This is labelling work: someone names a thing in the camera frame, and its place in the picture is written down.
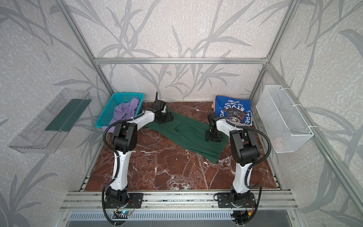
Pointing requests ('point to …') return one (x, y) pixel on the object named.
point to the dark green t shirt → (190, 136)
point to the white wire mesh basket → (285, 128)
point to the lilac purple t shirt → (124, 110)
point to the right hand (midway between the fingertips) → (210, 136)
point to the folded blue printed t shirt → (238, 111)
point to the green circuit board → (120, 214)
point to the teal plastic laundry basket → (105, 117)
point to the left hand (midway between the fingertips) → (171, 114)
